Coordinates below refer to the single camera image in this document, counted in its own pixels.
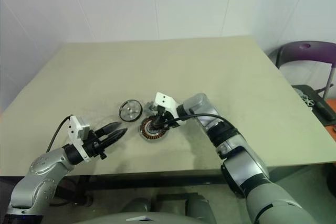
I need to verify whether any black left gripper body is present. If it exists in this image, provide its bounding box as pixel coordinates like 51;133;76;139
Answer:
83;126;108;161

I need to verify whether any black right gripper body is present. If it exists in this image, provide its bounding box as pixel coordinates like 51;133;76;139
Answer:
156;105;176;130

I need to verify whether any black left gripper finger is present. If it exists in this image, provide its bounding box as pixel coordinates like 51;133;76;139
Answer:
100;121;122;136
103;128;129;148

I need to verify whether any motor housing with copper windings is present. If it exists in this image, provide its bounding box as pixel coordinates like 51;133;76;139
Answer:
137;115;172;144

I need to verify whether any round silver motor lid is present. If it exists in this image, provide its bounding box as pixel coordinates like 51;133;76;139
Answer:
118;99;143;123

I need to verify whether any small white spoked wheel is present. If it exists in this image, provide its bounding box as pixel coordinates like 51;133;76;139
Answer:
301;94;316;107

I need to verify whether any light grey robot torso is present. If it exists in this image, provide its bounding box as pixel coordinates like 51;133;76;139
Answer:
78;209;190;224

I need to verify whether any grey rounded robot shape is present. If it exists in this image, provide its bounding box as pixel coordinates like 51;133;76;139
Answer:
184;194;217;224

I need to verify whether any dark tray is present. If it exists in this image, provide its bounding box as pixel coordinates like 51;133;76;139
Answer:
291;84;336;126

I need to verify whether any orange side table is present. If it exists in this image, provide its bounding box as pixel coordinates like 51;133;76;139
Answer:
325;98;336;162

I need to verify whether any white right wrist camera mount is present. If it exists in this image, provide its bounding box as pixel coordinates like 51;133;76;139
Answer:
154;92;180;118

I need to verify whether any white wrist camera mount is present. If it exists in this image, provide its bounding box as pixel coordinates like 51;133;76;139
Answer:
154;92;180;118
68;115;93;164

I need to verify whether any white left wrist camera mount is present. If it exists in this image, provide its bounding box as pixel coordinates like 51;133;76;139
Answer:
68;115;93;164

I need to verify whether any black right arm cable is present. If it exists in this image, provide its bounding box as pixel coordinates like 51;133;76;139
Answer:
157;113;238;132

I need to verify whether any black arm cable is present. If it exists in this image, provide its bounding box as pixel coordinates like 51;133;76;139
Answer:
46;115;73;154
157;113;238;132

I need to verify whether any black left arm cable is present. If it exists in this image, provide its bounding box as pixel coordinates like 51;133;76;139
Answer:
46;115;73;154

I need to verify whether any black metal table frame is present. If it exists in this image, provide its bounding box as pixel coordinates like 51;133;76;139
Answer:
54;170;224;208

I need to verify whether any purple chair with grey frame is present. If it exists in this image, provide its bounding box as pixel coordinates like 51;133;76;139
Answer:
267;40;336;99

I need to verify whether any black tool handle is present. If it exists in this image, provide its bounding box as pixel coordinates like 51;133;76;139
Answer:
313;95;336;121

